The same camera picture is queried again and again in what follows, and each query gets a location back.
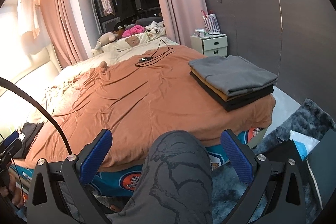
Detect left hand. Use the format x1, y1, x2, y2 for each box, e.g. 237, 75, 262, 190
0, 173, 24, 208

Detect grey fluffy floor rug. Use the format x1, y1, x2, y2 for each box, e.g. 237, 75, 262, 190
211, 99, 335, 223

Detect cream plush toy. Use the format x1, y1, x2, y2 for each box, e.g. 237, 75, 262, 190
92, 32, 118, 56

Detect striped gift bag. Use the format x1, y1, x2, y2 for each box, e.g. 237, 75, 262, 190
201, 10, 221, 34

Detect folded black garment under mustard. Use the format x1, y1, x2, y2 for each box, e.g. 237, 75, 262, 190
190, 72, 274, 111

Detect cream bear print pillow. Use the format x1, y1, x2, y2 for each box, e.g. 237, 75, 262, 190
103, 22, 166, 52

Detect white bedside drawer cabinet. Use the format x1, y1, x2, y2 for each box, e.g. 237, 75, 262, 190
190, 34, 228, 57

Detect grey t-shirt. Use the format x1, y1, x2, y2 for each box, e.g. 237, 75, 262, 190
189, 55, 278, 97

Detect folded black garment with print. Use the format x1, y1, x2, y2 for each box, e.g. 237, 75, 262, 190
13, 122, 44, 159

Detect cream bed sheet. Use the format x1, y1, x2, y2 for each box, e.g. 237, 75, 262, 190
41, 36, 177, 113

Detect patterned grey trouser legs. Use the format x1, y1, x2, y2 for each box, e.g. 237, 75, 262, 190
108, 131, 213, 223

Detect left pink curtain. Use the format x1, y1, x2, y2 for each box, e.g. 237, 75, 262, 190
40, 0, 88, 68

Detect black device with cable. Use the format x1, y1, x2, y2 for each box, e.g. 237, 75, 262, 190
135, 39, 172, 68

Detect orange-brown bed blanket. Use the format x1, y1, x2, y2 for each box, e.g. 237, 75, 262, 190
23, 44, 276, 169

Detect pink plush blanket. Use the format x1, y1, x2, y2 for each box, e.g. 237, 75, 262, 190
122, 25, 145, 38

